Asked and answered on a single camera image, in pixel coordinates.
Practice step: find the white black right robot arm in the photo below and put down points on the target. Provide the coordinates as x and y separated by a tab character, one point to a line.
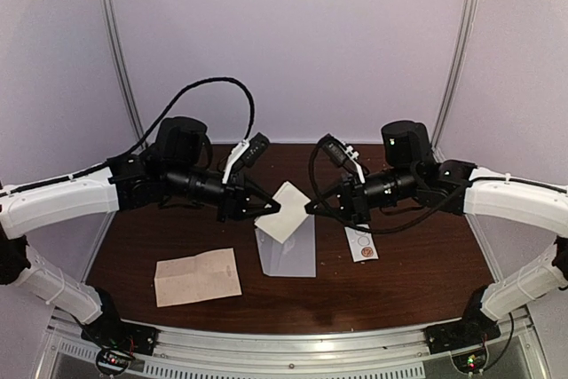
415	187

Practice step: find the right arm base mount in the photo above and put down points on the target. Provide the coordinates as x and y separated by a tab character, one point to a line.
453	336

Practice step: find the white seal sticker strip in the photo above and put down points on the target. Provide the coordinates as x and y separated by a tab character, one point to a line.
361	244

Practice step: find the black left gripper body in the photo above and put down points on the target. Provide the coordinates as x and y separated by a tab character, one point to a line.
232	197

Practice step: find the folded beige paper sheet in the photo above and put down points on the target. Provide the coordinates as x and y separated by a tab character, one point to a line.
187	280

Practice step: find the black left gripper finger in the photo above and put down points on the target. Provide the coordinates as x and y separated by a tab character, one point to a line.
257	198
254	211

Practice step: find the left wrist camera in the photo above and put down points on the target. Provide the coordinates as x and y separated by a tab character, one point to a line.
244	155

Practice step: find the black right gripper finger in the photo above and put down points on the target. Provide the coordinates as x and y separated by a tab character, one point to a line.
339	214
330	197

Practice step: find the right green circuit board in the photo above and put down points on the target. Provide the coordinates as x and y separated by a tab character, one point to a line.
469	363

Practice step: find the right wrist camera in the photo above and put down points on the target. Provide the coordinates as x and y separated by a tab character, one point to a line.
344	156

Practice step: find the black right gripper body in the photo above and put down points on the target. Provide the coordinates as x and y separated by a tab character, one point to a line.
360	209

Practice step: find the grey envelope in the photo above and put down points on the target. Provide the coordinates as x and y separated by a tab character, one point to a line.
294	258

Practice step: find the beige ornate letter sheet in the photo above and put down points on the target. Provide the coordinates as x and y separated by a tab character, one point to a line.
280	226

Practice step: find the aluminium right corner post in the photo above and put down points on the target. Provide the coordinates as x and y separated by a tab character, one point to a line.
468	15

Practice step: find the aluminium left corner post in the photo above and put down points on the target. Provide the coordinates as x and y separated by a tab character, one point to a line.
117	56

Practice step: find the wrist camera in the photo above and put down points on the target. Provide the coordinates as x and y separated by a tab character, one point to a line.
344	156
244	155

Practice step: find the aluminium corner post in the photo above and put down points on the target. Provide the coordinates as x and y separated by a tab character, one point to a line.
468	15
117	56

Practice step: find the aluminium front table rail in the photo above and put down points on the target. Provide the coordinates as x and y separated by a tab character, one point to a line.
389	353

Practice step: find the green circuit board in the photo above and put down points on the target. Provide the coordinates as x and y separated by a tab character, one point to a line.
110	362
469	363

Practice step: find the left green circuit board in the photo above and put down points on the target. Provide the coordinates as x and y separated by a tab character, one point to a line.
110	362

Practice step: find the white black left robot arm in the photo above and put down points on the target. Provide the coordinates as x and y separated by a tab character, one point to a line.
168	168

